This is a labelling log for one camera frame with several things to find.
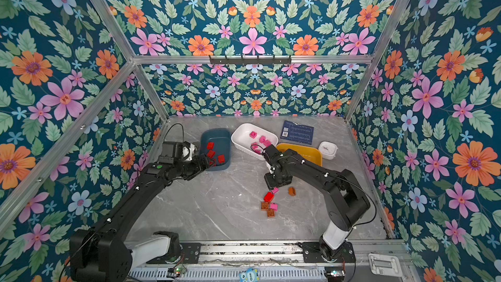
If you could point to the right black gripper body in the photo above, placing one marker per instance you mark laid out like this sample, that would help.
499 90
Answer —
274 177

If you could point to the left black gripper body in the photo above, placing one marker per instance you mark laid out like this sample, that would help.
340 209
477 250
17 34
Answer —
192 167

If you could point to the large red lego brick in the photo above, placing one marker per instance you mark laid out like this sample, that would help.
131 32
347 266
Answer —
211 154

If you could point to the pink double lego brick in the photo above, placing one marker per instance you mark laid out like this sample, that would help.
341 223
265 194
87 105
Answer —
264 141

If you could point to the pink lego brick cluster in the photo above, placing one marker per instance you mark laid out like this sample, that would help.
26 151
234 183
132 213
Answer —
256 148

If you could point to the orange lego brick bottom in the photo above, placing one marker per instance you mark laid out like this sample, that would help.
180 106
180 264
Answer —
270 213

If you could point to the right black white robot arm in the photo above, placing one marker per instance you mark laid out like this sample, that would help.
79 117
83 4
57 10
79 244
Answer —
346 202

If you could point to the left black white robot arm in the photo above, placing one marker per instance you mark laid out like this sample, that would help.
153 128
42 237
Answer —
101 254

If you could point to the yellow plastic container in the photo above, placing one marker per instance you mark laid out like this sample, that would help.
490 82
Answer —
311 154

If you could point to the teal plastic container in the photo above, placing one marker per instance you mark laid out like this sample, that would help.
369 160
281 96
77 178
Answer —
221 138

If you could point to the dark blue printed card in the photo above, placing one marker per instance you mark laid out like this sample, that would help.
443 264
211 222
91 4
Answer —
298 133

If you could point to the white plastic container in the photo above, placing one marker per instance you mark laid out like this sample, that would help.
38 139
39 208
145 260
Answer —
242 141

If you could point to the small white round dish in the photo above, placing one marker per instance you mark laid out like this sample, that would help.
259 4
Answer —
328 150

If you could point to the blue owl toy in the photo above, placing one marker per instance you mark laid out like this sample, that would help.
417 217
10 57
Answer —
249 275

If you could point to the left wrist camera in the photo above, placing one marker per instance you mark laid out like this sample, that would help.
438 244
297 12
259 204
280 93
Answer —
177 152

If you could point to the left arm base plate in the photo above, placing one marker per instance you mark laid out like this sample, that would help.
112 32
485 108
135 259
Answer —
188 253

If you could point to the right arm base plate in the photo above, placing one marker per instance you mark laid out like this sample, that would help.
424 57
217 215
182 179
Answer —
316 252

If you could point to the black hook rail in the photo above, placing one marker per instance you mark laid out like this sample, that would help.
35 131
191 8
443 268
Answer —
247 60

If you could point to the white device on rail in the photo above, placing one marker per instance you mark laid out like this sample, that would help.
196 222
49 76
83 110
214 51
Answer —
385 265

